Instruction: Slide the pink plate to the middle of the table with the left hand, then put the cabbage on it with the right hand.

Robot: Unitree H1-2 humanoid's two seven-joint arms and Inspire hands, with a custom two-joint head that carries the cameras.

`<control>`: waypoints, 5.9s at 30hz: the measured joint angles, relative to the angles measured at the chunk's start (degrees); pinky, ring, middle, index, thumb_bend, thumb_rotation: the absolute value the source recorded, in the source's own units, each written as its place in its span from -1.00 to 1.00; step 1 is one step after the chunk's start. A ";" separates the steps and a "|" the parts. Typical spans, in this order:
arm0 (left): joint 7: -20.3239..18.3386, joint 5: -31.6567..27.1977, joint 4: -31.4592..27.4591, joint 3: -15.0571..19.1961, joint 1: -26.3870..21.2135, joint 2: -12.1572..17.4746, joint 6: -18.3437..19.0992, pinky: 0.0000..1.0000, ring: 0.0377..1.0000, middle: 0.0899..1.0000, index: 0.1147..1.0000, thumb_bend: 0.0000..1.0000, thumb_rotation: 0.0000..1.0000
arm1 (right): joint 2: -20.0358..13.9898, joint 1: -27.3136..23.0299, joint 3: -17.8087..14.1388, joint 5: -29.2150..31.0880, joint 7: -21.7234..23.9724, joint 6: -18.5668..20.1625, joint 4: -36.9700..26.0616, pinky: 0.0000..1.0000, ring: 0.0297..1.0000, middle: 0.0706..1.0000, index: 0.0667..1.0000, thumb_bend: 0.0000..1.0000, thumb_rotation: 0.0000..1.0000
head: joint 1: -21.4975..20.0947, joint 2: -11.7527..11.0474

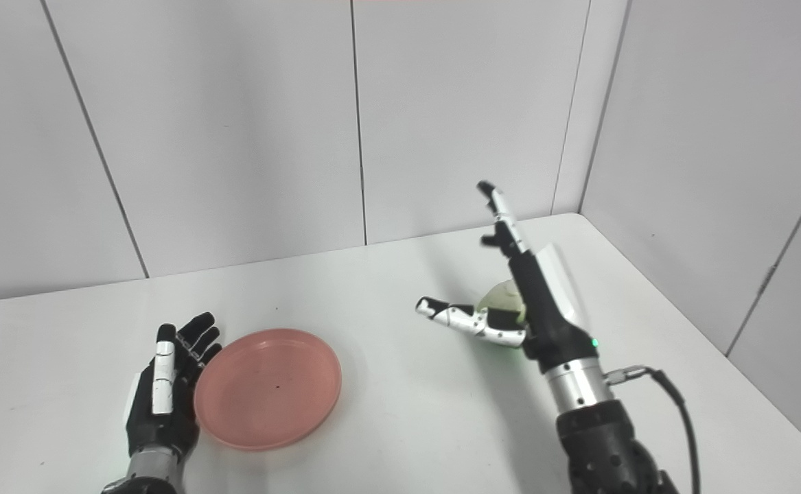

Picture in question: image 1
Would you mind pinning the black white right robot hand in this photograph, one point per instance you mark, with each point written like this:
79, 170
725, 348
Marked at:
551, 322

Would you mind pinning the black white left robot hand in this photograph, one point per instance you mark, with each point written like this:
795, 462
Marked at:
160, 425

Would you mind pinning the green white toy cabbage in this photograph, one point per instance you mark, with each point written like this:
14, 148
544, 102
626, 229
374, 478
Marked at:
503, 296

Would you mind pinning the pink round plate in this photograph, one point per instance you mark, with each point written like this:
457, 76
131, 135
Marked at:
268, 387

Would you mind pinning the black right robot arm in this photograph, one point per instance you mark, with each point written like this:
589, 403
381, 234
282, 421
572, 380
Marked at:
599, 439

